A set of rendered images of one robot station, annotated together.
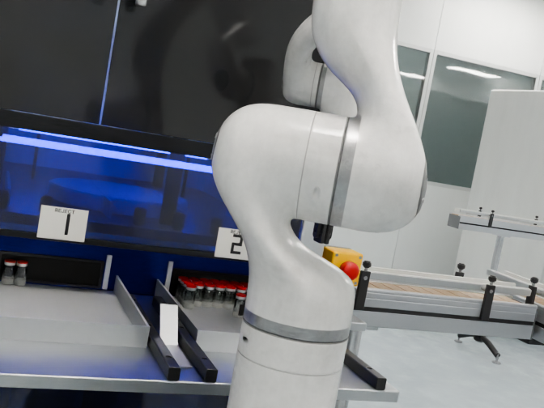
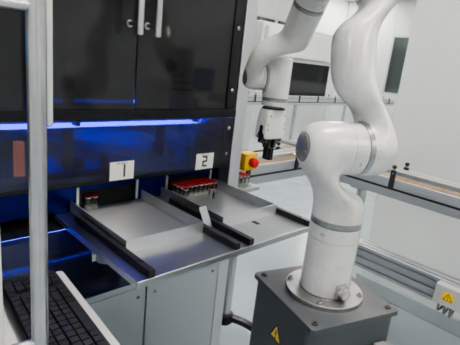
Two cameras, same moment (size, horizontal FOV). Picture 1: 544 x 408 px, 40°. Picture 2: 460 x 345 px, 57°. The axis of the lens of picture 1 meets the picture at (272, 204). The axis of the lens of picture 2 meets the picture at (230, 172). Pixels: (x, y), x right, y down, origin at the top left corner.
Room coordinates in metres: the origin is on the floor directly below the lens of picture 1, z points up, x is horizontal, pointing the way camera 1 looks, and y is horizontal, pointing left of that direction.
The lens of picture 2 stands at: (0.06, 0.57, 1.39)
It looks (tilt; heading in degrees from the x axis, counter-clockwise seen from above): 15 degrees down; 336
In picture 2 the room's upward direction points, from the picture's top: 6 degrees clockwise
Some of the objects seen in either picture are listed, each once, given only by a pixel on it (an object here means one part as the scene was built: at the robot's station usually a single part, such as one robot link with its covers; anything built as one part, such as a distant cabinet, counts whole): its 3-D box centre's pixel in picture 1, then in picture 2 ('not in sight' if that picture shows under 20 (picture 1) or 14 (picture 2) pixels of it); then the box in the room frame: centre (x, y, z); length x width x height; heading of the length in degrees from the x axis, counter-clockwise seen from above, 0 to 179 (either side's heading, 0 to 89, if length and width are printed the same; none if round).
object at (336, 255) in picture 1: (339, 265); (245, 159); (1.59, -0.17, 1.00); 0.08 x 0.07 x 0.07; 21
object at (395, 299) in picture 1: (411, 292); (263, 162); (1.83, -0.38, 0.92); 0.69 x 0.16 x 0.16; 111
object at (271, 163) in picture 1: (286, 215); (332, 173); (0.82, -0.02, 1.16); 0.19 x 0.12 x 0.24; 84
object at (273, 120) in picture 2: not in sight; (272, 121); (1.28, -0.10, 1.21); 0.10 x 0.08 x 0.11; 111
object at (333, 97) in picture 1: (347, 87); (276, 77); (1.28, -0.09, 1.35); 0.09 x 0.08 x 0.13; 84
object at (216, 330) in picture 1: (240, 316); (217, 199); (1.39, 0.02, 0.90); 0.34 x 0.26 x 0.04; 21
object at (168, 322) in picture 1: (175, 333); (215, 222); (1.16, 0.11, 0.91); 0.14 x 0.03 x 0.06; 22
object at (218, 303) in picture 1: (223, 296); (198, 189); (1.49, 0.06, 0.90); 0.18 x 0.02 x 0.05; 111
